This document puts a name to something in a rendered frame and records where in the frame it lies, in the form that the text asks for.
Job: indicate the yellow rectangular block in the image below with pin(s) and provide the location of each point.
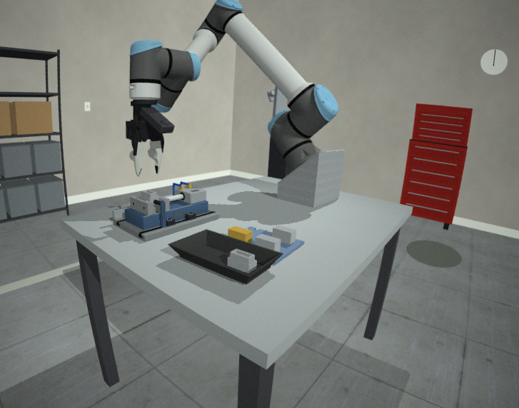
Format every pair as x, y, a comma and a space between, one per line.
240, 234

